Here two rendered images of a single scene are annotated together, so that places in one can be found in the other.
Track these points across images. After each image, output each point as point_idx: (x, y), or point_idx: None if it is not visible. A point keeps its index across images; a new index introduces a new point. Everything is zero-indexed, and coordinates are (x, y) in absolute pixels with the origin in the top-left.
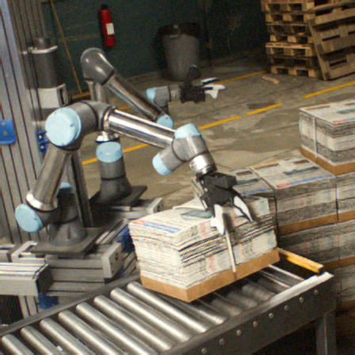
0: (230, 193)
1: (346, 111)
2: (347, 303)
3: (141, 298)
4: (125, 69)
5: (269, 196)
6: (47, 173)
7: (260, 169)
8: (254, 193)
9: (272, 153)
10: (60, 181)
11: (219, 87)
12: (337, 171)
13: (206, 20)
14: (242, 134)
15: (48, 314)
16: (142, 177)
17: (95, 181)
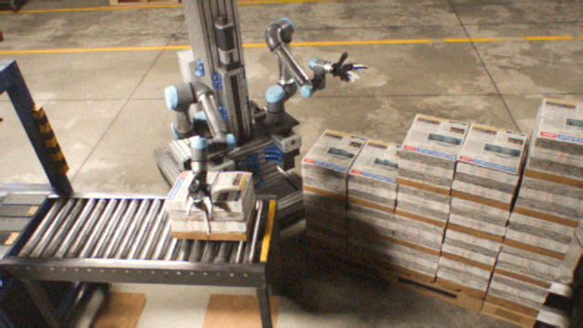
0: (203, 193)
1: (436, 138)
2: (393, 265)
3: None
4: None
5: (342, 175)
6: (174, 115)
7: (370, 146)
8: (331, 169)
9: (547, 90)
10: (183, 121)
11: (355, 76)
12: (399, 182)
13: None
14: (550, 58)
15: (139, 197)
16: (430, 72)
17: (401, 61)
